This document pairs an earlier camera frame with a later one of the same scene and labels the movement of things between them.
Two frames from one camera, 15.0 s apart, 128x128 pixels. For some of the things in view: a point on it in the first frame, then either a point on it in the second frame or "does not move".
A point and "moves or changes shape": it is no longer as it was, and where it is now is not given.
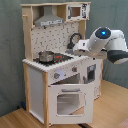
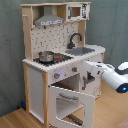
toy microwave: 77,12 does not move
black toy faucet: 71,45 does not move
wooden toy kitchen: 61,86 does not move
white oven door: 71,103 moves or changes shape
